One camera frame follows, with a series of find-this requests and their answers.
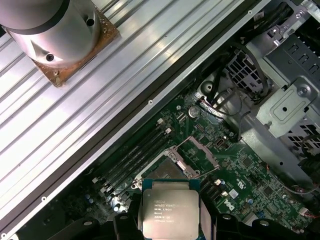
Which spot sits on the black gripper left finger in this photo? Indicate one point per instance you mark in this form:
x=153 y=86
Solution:
x=125 y=230

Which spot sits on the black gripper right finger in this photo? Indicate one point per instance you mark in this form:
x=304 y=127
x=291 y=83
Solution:
x=225 y=230

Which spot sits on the silver topped CPU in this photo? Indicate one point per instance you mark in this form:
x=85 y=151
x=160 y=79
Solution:
x=170 y=200

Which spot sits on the metal socket cover frame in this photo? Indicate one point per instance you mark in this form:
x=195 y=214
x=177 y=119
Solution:
x=207 y=152

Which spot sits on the green motherboard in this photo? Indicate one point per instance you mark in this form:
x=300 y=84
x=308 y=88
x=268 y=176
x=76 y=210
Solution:
x=250 y=170

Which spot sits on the black open PC case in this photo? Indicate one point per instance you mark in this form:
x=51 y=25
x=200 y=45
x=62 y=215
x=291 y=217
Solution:
x=100 y=147

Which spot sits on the silver coin battery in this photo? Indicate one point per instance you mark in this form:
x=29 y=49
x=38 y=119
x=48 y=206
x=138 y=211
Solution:
x=194 y=111

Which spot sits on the perforated metal drive cage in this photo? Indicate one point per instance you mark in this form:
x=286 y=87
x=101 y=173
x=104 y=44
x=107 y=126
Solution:
x=295 y=57

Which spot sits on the silver metal bracket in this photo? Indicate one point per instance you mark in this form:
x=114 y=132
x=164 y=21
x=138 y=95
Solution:
x=295 y=100

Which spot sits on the square brown base plate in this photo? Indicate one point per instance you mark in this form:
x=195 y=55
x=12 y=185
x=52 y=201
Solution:
x=111 y=33

